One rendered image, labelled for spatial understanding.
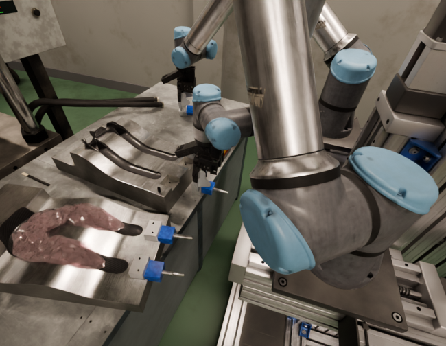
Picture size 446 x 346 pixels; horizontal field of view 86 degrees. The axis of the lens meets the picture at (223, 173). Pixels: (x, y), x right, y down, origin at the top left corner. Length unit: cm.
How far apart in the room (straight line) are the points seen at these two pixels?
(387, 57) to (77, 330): 278
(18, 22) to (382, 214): 141
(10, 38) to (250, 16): 119
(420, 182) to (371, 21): 235
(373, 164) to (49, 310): 77
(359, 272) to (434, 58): 38
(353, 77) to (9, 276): 101
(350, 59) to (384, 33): 191
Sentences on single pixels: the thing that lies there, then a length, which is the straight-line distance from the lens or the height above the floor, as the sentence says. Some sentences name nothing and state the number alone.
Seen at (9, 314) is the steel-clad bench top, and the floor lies 80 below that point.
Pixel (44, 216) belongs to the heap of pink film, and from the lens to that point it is 85.
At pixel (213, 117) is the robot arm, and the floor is 118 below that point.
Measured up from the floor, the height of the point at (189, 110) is 84.
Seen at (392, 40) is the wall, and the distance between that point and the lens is 276.
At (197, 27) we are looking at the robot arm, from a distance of 95.
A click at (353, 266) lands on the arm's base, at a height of 110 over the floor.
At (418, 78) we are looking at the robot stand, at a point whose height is 132.
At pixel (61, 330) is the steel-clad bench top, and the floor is 80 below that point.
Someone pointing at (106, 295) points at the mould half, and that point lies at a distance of 70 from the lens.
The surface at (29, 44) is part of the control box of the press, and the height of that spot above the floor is 111.
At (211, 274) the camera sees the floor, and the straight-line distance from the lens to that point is 161.
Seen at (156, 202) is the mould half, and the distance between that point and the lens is 83.
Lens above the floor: 147
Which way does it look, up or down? 43 degrees down
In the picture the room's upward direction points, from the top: 5 degrees clockwise
